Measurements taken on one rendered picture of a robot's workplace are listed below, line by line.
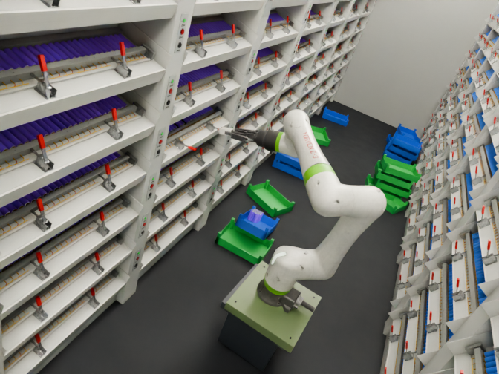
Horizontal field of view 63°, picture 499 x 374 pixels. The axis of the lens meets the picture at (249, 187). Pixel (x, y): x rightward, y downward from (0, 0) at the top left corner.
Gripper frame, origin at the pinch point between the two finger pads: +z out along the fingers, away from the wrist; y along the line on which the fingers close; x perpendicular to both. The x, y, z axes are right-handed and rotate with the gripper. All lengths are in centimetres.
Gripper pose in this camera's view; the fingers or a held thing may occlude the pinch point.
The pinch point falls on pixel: (226, 131)
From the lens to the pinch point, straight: 192.1
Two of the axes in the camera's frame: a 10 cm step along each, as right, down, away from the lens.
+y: 4.0, -4.0, 8.2
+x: 0.5, -8.9, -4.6
